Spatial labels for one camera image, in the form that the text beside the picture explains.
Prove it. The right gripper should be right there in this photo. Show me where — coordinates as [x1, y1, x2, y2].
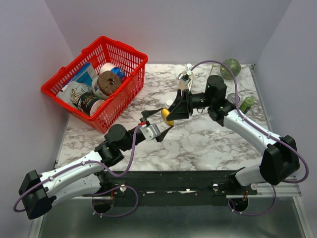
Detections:
[164, 89, 213, 121]

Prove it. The orange pill dish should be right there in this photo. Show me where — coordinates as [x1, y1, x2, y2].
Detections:
[161, 108, 174, 126]

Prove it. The small pill bottle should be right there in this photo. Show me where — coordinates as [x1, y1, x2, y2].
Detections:
[165, 100, 173, 109]

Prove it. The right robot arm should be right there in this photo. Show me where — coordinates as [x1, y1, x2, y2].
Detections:
[162, 75, 300, 194]

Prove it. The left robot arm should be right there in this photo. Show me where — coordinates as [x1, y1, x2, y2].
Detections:
[13, 108, 174, 220]

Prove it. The beige soap pump bottle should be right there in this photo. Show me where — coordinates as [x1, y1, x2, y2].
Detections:
[178, 63, 194, 91]

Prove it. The white blue tissue roll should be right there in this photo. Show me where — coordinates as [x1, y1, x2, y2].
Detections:
[99, 62, 126, 82]

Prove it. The brown round cork block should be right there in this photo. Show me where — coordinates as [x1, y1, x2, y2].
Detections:
[97, 71, 121, 96]

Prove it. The white printed cup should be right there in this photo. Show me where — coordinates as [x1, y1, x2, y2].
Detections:
[91, 77, 109, 100]

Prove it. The green melon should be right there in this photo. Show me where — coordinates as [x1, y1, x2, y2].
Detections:
[220, 59, 241, 80]

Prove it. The green cylinder bottle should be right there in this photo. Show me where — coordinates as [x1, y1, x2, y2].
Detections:
[239, 96, 255, 114]

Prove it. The black face cream tub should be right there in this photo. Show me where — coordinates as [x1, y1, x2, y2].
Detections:
[77, 92, 105, 116]

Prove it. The blue white packet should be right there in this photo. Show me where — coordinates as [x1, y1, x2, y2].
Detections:
[61, 62, 98, 91]

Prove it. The silver cartoon snack bag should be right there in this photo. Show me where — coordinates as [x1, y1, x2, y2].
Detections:
[56, 81, 91, 108]

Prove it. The red plastic shopping basket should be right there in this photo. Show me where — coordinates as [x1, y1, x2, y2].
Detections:
[41, 36, 148, 133]

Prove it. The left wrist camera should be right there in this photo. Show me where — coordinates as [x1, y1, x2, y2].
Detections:
[141, 120, 161, 141]

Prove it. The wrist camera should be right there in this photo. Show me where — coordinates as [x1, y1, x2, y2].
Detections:
[141, 120, 161, 141]
[177, 70, 194, 91]

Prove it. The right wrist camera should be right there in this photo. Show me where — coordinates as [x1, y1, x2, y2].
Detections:
[177, 70, 194, 91]

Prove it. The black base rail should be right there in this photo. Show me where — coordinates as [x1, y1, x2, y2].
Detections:
[51, 170, 275, 208]

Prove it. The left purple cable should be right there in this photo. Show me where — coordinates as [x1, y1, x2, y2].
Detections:
[12, 122, 147, 213]

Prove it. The purple cable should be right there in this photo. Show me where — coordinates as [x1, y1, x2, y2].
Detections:
[12, 122, 147, 213]
[191, 59, 310, 184]

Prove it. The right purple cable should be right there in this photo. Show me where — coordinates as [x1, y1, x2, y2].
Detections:
[191, 59, 310, 184]

